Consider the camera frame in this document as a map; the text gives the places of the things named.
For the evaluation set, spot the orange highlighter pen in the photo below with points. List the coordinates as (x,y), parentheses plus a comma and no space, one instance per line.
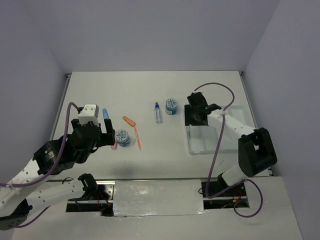
(137,138)

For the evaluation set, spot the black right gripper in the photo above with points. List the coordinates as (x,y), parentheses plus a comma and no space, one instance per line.
(188,119)

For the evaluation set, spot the pink highlighter cap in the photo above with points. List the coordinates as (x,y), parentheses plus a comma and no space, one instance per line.
(114,147)

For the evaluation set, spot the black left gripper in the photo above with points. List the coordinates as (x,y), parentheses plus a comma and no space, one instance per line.
(109,138)

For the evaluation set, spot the orange highlighter cap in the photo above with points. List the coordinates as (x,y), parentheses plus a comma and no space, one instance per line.
(129,121)

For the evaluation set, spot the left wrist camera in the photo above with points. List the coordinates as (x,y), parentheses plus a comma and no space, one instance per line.
(89,113)

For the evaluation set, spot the blue paint jar near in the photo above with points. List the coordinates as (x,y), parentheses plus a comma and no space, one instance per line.
(122,138)

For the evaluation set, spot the blue paint jar far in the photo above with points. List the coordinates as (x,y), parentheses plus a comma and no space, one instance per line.
(171,106)

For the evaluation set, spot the blue paint jar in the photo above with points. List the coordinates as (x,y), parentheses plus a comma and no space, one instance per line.
(122,138)
(171,106)

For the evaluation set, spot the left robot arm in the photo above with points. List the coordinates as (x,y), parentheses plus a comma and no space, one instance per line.
(21,197)

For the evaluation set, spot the blue highlighter cap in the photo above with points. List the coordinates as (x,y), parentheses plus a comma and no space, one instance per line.
(105,114)

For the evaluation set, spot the clear blue spray bottle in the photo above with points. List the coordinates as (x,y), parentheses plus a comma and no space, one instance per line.
(158,113)

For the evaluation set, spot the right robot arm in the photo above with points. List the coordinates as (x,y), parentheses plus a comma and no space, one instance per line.
(255,149)

